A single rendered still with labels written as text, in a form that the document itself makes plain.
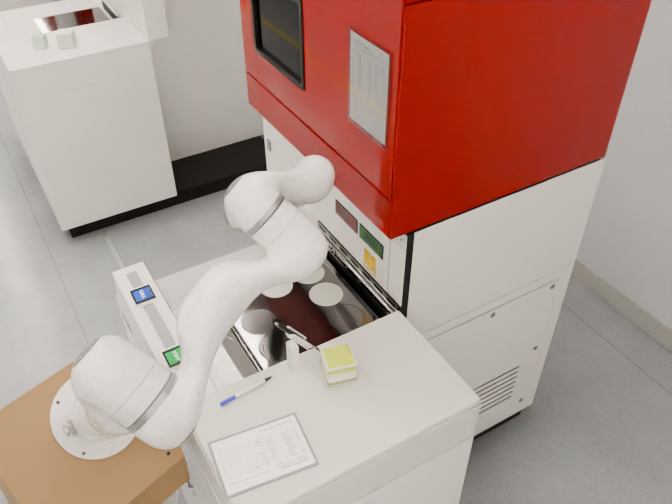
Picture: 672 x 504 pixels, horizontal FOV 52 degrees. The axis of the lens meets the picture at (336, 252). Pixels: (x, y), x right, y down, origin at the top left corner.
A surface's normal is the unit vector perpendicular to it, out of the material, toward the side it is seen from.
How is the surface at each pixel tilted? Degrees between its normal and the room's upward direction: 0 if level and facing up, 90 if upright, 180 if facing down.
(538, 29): 90
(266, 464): 0
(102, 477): 42
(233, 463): 0
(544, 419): 0
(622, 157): 90
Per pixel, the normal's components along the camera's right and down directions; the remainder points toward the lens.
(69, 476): 0.50, -0.29
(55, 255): 0.00, -0.76
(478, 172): 0.51, 0.55
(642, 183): -0.86, 0.33
